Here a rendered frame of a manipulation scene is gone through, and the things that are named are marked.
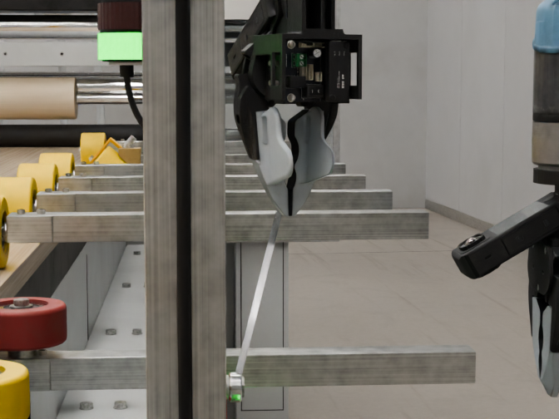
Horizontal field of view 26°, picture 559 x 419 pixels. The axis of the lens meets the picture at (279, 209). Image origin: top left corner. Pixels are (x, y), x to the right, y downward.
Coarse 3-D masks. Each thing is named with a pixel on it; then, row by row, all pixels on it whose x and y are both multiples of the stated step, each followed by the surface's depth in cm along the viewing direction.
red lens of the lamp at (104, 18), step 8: (104, 8) 101; (112, 8) 100; (120, 8) 100; (128, 8) 100; (136, 8) 100; (104, 16) 101; (112, 16) 100; (120, 16) 100; (128, 16) 100; (136, 16) 100; (104, 24) 101; (112, 24) 100; (120, 24) 100; (128, 24) 100; (136, 24) 100
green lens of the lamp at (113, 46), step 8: (112, 32) 100; (120, 32) 100; (128, 32) 100; (136, 32) 100; (104, 40) 101; (112, 40) 100; (120, 40) 100; (128, 40) 100; (136, 40) 100; (104, 48) 101; (112, 48) 100; (120, 48) 100; (128, 48) 100; (136, 48) 100; (104, 56) 101; (112, 56) 100; (120, 56) 100; (128, 56) 100; (136, 56) 100
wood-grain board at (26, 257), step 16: (0, 160) 303; (16, 160) 303; (32, 160) 303; (80, 160) 303; (0, 176) 255; (16, 176) 255; (16, 256) 142; (32, 256) 146; (0, 272) 130; (16, 272) 132; (32, 272) 146; (0, 288) 122; (16, 288) 132
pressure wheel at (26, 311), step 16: (0, 304) 110; (16, 304) 108; (32, 304) 109; (48, 304) 108; (64, 304) 109; (0, 320) 105; (16, 320) 105; (32, 320) 105; (48, 320) 106; (64, 320) 108; (0, 336) 105; (16, 336) 105; (32, 336) 105; (48, 336) 106; (64, 336) 108; (16, 352) 108; (32, 352) 109
